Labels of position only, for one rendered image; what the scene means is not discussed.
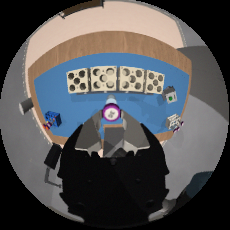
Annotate blue bench mat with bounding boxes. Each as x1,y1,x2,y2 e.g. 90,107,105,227
34,52,189,137

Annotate white tube rack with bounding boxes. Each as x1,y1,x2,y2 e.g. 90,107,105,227
165,114,180,129

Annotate blue tube rack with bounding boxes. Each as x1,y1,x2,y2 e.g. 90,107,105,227
44,111,62,127

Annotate cream bucket adapter with holes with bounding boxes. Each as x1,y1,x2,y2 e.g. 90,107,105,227
118,66,144,92
67,68,92,94
91,66,117,91

